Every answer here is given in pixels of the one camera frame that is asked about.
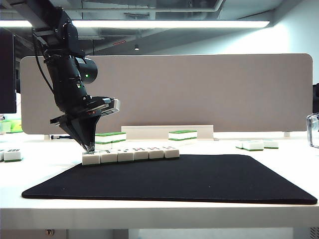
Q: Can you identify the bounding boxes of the five bamboo mahjong tile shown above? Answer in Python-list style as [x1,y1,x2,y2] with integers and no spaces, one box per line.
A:
[133,148,150,161]
[163,146,180,159]

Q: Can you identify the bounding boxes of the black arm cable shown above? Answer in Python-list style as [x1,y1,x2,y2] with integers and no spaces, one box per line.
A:
[33,37,55,94]

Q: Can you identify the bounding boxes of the black rectangular desk mat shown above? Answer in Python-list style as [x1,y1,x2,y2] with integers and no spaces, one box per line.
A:
[21,154,318,205]

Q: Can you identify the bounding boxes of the white green carton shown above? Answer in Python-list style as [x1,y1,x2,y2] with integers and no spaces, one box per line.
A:
[0,121,12,134]

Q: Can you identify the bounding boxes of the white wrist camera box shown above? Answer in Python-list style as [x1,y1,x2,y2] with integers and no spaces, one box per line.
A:
[87,98,122,117]

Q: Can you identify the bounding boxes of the black box-shaped object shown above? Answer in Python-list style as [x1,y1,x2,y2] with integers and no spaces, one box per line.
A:
[312,83,319,113]

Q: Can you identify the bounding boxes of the brown under-desk panel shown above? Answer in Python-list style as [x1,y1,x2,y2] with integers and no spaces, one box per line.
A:
[0,229,68,239]

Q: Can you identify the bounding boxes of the beige desk divider panel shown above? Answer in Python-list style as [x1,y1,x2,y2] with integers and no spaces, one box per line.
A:
[19,53,314,135]

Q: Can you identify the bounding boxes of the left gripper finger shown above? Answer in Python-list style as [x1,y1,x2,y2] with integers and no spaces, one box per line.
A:
[73,116,99,153]
[59,119,89,153]

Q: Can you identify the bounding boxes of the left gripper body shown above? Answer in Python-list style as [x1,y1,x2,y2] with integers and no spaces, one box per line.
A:
[49,111,100,125]

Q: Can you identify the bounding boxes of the green bamboo print mahjong tile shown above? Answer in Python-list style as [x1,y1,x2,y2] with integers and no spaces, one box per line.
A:
[117,149,135,163]

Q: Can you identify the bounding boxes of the clear faceted plastic mug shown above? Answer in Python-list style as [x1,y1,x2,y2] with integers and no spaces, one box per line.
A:
[306,112,319,149]

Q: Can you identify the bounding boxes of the bamboo mahjong tile red mark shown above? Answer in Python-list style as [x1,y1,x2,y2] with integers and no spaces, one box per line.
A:
[262,139,279,150]

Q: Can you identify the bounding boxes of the bird print mahjong tile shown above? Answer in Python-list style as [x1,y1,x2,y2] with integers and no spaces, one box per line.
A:
[81,150,102,166]

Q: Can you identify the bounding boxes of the black computer monitor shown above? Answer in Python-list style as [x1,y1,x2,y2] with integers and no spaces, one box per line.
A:
[0,27,17,115]

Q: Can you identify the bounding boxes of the black curved camera bracket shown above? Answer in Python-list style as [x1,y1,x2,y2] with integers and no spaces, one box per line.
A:
[83,96,113,107]

